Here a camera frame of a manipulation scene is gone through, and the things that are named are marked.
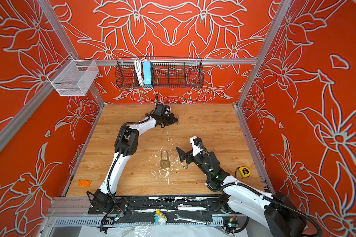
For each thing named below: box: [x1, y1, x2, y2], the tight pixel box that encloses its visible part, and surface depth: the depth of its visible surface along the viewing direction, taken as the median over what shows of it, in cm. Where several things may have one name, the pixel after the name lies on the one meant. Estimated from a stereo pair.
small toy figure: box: [154, 208, 168, 226], surface depth 69 cm
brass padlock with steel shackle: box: [160, 150, 171, 169], surface depth 89 cm
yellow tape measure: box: [238, 166, 251, 179], surface depth 84 cm
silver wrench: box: [173, 213, 211, 226], surface depth 71 cm
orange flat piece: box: [78, 179, 92, 188], surface depth 82 cm
